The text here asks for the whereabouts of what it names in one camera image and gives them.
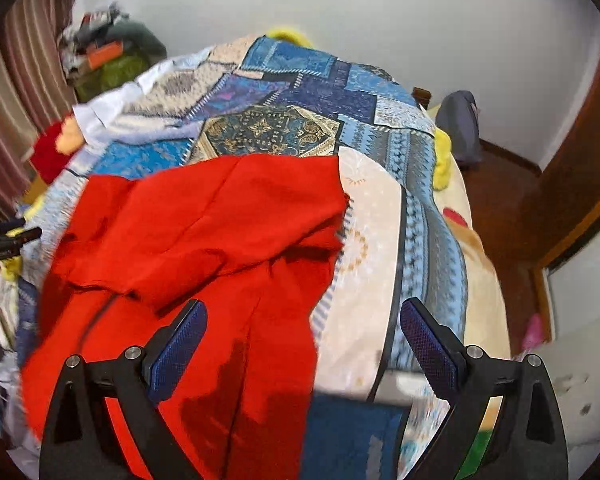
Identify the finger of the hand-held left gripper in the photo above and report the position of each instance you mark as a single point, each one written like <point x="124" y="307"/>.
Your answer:
<point x="7" y="225"/>
<point x="15" y="241"/>

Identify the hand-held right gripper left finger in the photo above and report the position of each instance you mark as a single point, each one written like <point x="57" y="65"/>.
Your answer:
<point x="180" y="345"/>

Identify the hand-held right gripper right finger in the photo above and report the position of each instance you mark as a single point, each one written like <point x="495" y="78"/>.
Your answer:
<point x="427" y="347"/>

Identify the red zip jacket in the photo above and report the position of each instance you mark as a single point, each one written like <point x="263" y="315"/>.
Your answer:
<point x="180" y="235"/>

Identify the pile of mixed clothes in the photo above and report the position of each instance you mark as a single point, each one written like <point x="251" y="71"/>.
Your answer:
<point x="87" y="25"/>

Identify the red plush toy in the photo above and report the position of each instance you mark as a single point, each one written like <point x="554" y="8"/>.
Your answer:
<point x="47" y="155"/>

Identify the pink floor item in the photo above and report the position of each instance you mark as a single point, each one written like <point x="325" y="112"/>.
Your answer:
<point x="532" y="332"/>

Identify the pile of papers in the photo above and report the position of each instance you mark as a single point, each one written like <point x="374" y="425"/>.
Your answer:
<point x="0" y="375"/>

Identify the striped brown curtain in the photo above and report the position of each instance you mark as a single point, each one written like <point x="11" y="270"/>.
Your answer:
<point x="15" y="85"/>

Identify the white cloth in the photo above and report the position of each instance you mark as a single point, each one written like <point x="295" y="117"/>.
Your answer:
<point x="110" y="105"/>

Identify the white heart-print sliding door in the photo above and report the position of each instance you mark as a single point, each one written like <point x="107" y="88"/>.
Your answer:
<point x="585" y="360"/>

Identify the green patterned cloth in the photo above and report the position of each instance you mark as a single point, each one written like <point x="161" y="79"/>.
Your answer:
<point x="110" y="77"/>

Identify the orange box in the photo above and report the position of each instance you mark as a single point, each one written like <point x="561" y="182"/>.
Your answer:
<point x="105" y="54"/>

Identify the dark grey bag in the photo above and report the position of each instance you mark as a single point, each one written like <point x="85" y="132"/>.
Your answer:
<point x="457" y="125"/>

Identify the grey pillow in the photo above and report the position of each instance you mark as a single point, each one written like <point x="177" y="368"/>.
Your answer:
<point x="142" y="40"/>

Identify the wooden wardrobe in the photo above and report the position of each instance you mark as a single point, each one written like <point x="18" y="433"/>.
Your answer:
<point x="580" y="170"/>

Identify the blue patchwork blanket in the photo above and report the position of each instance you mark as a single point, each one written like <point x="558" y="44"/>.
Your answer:
<point x="280" y="125"/>

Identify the yellow fuzzy cushion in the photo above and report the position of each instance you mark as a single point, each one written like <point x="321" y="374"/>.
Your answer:
<point x="287" y="35"/>

